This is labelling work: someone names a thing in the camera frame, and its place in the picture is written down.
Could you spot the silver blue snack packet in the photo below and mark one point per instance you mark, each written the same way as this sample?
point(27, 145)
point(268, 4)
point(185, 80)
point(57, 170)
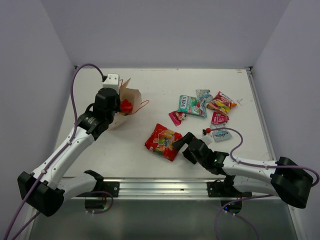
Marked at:
point(204, 95)

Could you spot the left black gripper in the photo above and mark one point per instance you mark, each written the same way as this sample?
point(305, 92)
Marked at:
point(118, 106)

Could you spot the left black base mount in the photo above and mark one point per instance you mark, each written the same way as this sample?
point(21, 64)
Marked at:
point(106, 191)

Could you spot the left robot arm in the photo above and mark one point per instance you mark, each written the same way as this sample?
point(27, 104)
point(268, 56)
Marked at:
point(88, 129)

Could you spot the large red candy bag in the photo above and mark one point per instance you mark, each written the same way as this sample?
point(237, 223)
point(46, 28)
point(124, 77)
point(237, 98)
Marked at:
point(126, 107)

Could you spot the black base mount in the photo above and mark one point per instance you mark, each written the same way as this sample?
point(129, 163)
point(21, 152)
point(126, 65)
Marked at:
point(106, 191)
point(230, 198)

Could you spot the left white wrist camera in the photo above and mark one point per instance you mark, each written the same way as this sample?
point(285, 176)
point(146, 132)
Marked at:
point(111, 81)

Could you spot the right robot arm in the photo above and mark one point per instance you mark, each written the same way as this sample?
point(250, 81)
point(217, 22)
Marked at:
point(281, 178)

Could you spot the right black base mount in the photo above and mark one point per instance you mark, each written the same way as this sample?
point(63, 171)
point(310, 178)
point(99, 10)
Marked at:
point(230, 198)

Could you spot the pink small snack packet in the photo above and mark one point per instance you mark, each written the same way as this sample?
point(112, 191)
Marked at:
point(177, 117)

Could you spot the red pink snack packet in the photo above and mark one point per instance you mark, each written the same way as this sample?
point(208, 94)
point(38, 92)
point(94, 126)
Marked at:
point(218, 118)

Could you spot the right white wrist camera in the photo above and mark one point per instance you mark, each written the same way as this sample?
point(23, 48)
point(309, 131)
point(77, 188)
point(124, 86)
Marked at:
point(207, 136)

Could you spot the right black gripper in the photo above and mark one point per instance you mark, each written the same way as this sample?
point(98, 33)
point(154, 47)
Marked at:
point(179, 144)

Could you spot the aluminium front rail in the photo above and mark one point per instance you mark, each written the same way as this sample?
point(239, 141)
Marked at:
point(162, 188)

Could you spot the silver blue flat packet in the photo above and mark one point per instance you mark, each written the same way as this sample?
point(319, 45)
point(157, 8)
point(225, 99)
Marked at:
point(220, 134)

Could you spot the printed bear paper bag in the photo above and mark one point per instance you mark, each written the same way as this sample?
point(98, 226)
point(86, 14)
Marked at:
point(132, 95)

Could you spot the orange fruit candy bag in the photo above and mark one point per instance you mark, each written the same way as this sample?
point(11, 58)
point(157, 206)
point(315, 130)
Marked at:
point(221, 103)

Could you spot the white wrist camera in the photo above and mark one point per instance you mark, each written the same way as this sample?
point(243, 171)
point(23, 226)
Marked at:
point(207, 136)
point(111, 81)

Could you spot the green Fox's mint bag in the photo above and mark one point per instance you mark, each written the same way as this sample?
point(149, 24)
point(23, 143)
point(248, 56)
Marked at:
point(191, 105)

